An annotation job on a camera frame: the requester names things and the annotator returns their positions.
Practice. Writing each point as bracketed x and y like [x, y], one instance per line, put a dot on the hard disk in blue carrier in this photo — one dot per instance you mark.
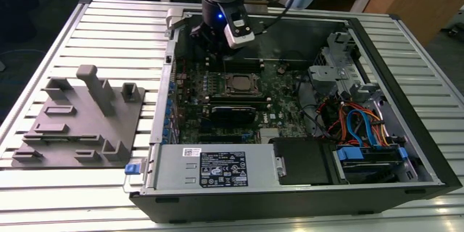
[350, 153]

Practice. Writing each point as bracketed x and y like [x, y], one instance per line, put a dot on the dark wheeled equipment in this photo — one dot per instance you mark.
[455, 29]

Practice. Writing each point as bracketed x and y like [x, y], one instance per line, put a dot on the dark chair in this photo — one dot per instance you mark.
[18, 12]

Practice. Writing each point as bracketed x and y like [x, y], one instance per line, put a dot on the grey case latch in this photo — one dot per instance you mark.
[174, 17]

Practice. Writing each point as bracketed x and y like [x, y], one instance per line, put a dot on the black PC case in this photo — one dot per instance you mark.
[254, 207]

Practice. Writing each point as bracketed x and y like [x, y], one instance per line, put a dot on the silver CPU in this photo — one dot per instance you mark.
[242, 82]

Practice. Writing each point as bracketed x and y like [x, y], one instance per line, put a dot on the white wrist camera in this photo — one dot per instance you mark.
[239, 36]

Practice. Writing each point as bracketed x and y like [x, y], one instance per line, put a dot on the silver power supply unit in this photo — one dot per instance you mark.
[174, 166]

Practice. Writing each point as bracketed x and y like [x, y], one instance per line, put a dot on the blue plastic clip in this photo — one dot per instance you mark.
[402, 153]

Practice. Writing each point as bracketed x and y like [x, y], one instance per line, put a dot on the silver finned heat sink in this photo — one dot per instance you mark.
[270, 132]

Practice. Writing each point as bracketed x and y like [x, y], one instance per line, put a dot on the black expansion slot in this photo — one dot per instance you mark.
[218, 139]

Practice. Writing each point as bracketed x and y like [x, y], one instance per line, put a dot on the grey parts rack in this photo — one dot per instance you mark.
[91, 139]

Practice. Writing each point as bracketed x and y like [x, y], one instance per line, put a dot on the CPU socket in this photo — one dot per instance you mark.
[226, 93]

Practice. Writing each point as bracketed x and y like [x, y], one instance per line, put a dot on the black graphics card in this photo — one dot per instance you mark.
[234, 116]

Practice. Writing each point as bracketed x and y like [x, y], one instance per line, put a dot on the blue case latch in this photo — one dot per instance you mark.
[131, 169]

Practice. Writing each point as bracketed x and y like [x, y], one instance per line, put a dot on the silver metal drive cage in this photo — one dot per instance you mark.
[326, 77]

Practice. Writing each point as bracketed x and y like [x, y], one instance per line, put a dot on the green motherboard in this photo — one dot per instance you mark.
[286, 107]

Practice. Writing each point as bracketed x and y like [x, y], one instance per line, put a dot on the black drive shroud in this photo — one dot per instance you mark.
[305, 161]

